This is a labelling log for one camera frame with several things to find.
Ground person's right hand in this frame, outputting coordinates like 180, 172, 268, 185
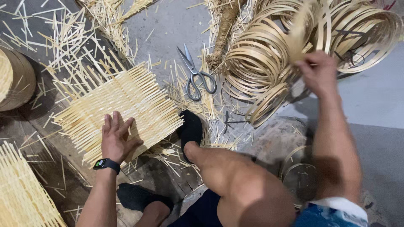
295, 50, 338, 98

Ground person's left hand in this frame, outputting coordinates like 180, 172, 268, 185
101, 111, 144, 165

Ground single bamboo ring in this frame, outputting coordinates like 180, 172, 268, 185
285, 0, 320, 67

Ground square woven bamboo mat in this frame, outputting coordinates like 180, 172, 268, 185
53, 63, 184, 167

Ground small bundle of bamboo rings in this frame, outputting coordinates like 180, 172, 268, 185
245, 82, 290, 127

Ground thin bamboo hoop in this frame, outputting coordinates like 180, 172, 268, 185
282, 163, 318, 209
279, 145, 311, 180

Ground steel scissors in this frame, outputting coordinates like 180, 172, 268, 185
176, 44, 218, 102

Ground person's right black sock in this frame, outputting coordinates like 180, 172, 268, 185
178, 109, 204, 164

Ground person's black sock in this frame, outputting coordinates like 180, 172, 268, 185
178, 109, 204, 164
116, 182, 174, 212

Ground person's right leg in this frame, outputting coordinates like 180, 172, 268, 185
183, 141, 298, 227

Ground person's leg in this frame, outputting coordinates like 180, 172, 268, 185
135, 201, 171, 227
183, 141, 298, 227

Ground blue and white shirt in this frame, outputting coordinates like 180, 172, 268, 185
293, 197, 369, 227

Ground dark navy shorts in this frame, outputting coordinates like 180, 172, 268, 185
168, 189, 224, 227

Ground person's left black sock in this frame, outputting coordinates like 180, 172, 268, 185
116, 182, 174, 212

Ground person's left leg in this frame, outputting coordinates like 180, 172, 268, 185
135, 201, 171, 227

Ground black smartwatch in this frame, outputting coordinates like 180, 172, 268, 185
93, 158, 122, 175

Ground scattered bamboo strip offcuts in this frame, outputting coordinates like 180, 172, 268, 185
0, 0, 254, 223

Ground round woven bamboo basket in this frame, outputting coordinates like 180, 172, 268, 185
0, 46, 37, 112

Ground large woven bamboo sheet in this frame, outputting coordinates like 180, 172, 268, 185
0, 141, 67, 227

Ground jute rope wrapped stick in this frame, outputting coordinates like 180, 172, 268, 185
206, 0, 247, 72

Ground black cable tie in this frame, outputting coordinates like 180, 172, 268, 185
223, 111, 250, 130

